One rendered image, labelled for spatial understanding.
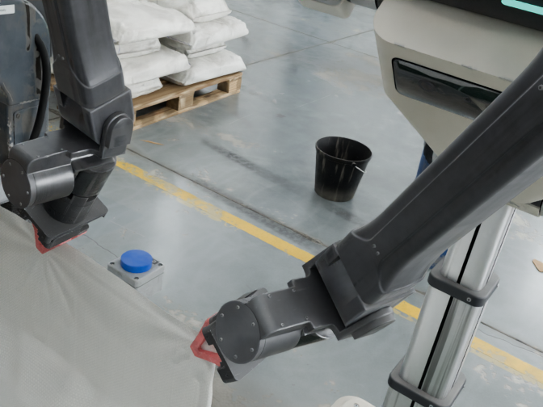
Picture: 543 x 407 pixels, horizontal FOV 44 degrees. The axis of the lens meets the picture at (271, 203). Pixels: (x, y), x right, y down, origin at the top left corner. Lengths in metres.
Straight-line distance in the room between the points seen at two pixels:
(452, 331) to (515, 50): 0.58
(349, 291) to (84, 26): 0.37
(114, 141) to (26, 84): 0.35
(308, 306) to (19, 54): 0.64
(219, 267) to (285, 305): 2.20
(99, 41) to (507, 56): 0.49
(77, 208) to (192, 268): 1.94
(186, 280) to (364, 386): 0.82
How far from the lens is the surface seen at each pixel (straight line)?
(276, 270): 2.84
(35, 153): 0.77
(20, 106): 1.11
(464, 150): 0.45
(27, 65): 1.09
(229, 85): 4.58
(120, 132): 0.77
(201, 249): 2.90
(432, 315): 1.30
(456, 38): 0.92
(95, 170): 0.81
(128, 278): 1.28
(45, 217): 0.88
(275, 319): 0.59
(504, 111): 0.42
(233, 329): 0.61
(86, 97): 0.75
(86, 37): 0.72
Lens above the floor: 1.60
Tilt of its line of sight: 29 degrees down
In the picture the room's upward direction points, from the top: 10 degrees clockwise
